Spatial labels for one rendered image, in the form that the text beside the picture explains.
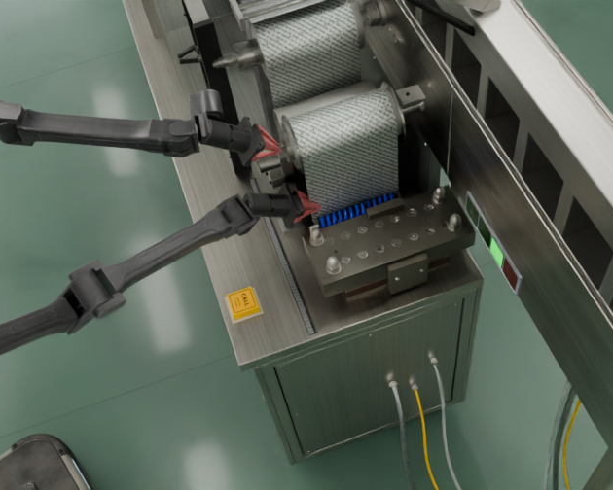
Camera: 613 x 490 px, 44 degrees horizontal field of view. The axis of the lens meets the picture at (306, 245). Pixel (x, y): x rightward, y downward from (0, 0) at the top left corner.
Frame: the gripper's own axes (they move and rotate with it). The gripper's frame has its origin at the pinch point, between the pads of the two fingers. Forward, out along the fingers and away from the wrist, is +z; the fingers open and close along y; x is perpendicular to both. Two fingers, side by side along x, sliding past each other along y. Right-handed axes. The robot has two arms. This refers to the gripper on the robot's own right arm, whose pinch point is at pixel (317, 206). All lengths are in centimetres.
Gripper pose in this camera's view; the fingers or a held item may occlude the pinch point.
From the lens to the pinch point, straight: 192.6
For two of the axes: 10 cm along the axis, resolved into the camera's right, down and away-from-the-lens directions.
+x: 3.8, -6.5, -6.6
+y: 3.2, 7.6, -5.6
